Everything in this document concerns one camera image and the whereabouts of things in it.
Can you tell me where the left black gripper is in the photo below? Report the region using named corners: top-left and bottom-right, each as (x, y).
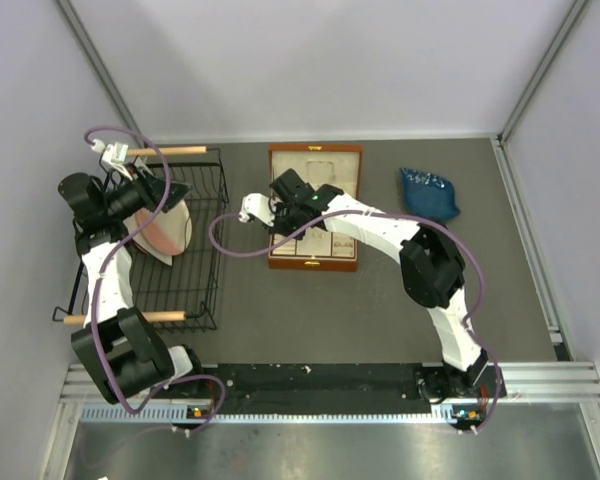
top-left (102, 162), bottom-right (193, 220)

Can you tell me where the brown jewelry box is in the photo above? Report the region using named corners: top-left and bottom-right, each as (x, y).
top-left (268, 144), bottom-right (363, 273)

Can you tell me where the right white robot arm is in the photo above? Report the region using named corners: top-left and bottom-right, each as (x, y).
top-left (270, 169), bottom-right (488, 397)

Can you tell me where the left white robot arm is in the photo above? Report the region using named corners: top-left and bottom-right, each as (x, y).
top-left (58, 171), bottom-right (207, 404)

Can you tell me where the pink floral round plate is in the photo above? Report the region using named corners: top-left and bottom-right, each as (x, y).
top-left (136, 203), bottom-right (191, 256)

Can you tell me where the cream square plate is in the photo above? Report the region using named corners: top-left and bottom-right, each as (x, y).
top-left (133, 200), bottom-right (193, 267)

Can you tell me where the blue leaf dish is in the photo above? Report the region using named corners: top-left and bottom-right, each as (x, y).
top-left (400, 168), bottom-right (461, 222)

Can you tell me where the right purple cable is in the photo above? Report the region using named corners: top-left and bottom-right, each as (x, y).
top-left (208, 207), bottom-right (504, 435)

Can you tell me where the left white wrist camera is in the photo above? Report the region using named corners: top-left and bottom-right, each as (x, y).
top-left (90, 139), bottom-right (133, 179)

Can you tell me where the black wire basket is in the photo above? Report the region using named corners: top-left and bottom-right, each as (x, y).
top-left (53, 147), bottom-right (229, 332)

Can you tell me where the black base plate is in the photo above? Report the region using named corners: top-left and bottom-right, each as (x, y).
top-left (203, 363), bottom-right (506, 416)

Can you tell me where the grey cable duct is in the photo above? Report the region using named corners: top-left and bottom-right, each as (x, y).
top-left (81, 402), bottom-right (481, 424)

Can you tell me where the aluminium frame rail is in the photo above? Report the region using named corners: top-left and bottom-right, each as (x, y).
top-left (60, 361), bottom-right (600, 403)

